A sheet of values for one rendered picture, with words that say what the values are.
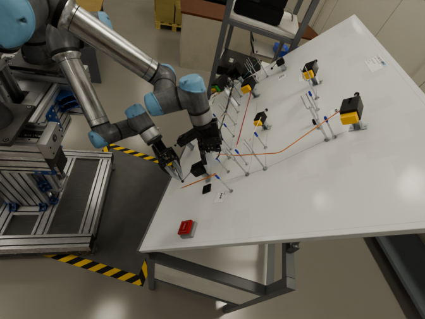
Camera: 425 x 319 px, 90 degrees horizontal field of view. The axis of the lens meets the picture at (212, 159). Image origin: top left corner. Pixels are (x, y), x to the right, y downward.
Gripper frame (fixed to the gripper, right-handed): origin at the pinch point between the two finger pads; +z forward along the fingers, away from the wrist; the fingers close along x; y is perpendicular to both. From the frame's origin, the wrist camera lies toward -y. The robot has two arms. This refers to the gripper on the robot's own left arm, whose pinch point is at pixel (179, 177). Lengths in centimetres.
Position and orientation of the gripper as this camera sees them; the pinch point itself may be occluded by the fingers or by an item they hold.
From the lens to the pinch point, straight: 96.1
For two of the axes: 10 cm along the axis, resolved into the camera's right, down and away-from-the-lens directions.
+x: 7.7, -5.6, 2.9
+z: 5.3, 8.3, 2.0
